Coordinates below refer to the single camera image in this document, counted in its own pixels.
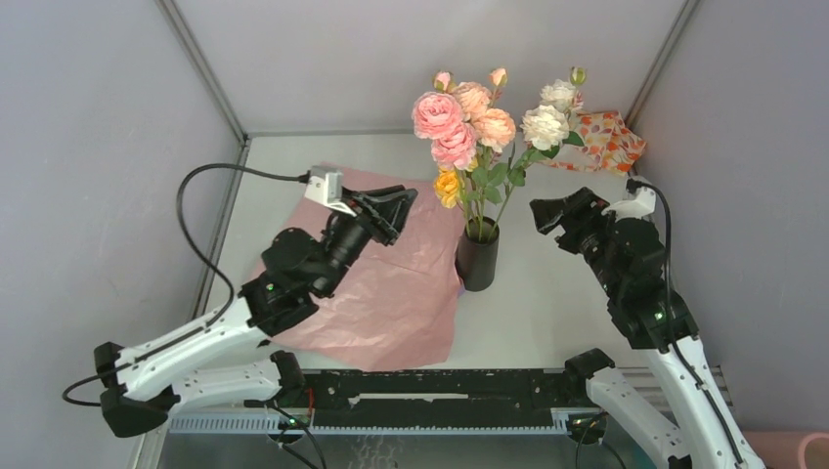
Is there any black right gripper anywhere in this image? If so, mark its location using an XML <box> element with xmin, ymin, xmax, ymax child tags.
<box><xmin>529</xmin><ymin>186</ymin><xmax>625</xmax><ymax>297</ymax></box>

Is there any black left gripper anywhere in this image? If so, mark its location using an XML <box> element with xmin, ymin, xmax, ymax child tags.
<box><xmin>312</xmin><ymin>186</ymin><xmax>416</xmax><ymax>298</ymax></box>

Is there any yellow rose stem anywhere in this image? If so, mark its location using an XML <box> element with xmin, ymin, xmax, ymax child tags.
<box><xmin>433</xmin><ymin>167</ymin><xmax>474</xmax><ymax>235</ymax></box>

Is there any pink rose stem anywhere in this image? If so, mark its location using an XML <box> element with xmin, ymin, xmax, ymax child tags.
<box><xmin>411</xmin><ymin>70</ymin><xmax>484</xmax><ymax>240</ymax></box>

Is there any white rose stem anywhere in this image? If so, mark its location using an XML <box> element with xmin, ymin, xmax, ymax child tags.
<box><xmin>487</xmin><ymin>66</ymin><xmax>588</xmax><ymax>240</ymax></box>

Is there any peach rose stem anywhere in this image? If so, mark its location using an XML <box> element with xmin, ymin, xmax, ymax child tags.
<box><xmin>453</xmin><ymin>67</ymin><xmax>516</xmax><ymax>243</ymax></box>

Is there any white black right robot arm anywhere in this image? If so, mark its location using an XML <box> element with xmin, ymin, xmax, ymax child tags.
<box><xmin>530</xmin><ymin>181</ymin><xmax>764</xmax><ymax>468</ymax></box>

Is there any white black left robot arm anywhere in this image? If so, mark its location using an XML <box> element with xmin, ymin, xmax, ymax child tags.
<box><xmin>95</xmin><ymin>186</ymin><xmax>417</xmax><ymax>438</ymax></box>

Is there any black cylindrical vase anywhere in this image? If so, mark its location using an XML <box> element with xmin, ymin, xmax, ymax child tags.
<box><xmin>455</xmin><ymin>217</ymin><xmax>500</xmax><ymax>292</ymax></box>

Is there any pink cylindrical vase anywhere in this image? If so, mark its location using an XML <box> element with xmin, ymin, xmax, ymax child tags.
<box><xmin>745</xmin><ymin>432</ymin><xmax>828</xmax><ymax>469</ymax></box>

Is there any orange floral cloth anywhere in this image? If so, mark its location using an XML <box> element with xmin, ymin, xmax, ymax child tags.
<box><xmin>543</xmin><ymin>111</ymin><xmax>646</xmax><ymax>176</ymax></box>

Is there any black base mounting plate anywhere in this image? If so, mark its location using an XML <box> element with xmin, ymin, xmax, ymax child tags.
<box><xmin>244</xmin><ymin>368</ymin><xmax>630</xmax><ymax>429</ymax></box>

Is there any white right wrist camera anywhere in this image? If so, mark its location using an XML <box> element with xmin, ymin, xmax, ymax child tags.
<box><xmin>602</xmin><ymin>178</ymin><xmax>657</xmax><ymax>220</ymax></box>

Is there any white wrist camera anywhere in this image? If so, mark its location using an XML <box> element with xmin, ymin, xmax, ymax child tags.
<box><xmin>602</xmin><ymin>178</ymin><xmax>657</xmax><ymax>220</ymax></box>
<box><xmin>304</xmin><ymin>165</ymin><xmax>356</xmax><ymax>217</ymax></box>

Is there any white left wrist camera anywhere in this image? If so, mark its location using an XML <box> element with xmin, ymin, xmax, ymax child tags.
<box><xmin>304</xmin><ymin>165</ymin><xmax>356</xmax><ymax>217</ymax></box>

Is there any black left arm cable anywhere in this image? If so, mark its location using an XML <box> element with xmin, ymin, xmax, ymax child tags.
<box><xmin>61</xmin><ymin>163</ymin><xmax>311</xmax><ymax>409</ymax></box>

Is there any white slotted cable duct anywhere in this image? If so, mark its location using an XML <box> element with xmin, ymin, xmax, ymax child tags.
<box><xmin>167</xmin><ymin>412</ymin><xmax>570</xmax><ymax>436</ymax></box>

